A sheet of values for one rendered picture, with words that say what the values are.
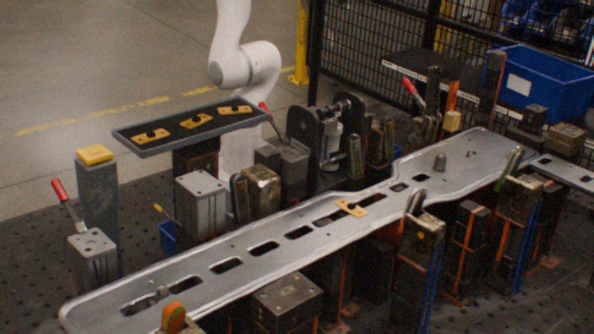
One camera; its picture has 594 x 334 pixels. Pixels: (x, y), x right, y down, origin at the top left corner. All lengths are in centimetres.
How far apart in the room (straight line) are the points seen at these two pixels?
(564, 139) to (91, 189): 130
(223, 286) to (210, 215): 20
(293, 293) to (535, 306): 84
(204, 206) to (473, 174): 77
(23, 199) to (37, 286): 176
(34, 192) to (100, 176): 218
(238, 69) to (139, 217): 57
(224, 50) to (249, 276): 76
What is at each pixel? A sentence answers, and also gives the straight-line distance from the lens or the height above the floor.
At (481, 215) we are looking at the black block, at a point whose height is 99.
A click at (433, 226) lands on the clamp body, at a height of 104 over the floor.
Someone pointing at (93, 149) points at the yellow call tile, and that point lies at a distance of 158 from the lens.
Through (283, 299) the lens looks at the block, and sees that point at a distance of 133.
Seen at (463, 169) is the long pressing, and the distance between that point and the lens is 192.
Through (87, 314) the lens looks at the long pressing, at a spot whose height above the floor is 100.
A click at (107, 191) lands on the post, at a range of 159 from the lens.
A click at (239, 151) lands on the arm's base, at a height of 90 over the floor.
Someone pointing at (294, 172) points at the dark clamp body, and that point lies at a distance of 171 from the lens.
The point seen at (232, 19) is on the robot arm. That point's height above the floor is 131.
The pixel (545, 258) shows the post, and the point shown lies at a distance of 217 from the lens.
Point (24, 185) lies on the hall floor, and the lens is 380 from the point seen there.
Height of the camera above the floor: 189
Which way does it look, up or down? 29 degrees down
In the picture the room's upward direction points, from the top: 4 degrees clockwise
